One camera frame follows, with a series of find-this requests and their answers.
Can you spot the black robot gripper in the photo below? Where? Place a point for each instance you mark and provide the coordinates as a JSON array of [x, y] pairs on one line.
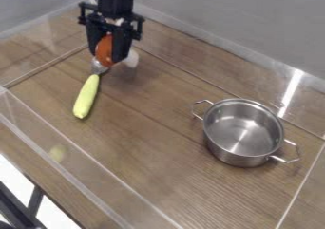
[[111, 17]]

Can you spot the red white toy mushroom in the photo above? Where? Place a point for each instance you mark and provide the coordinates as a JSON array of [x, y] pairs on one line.
[[103, 54]]

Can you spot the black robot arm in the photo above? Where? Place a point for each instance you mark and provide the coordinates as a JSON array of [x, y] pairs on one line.
[[115, 0]]

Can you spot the clear acrylic table fence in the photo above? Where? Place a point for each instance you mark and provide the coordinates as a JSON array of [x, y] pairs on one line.
[[130, 168]]

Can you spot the stainless steel pot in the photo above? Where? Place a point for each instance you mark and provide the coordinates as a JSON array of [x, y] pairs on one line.
[[243, 133]]

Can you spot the spoon with yellow handle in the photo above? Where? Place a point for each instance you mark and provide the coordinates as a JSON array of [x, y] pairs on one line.
[[86, 97]]

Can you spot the black metal table frame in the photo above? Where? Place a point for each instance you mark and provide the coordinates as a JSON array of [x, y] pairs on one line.
[[20, 216]]

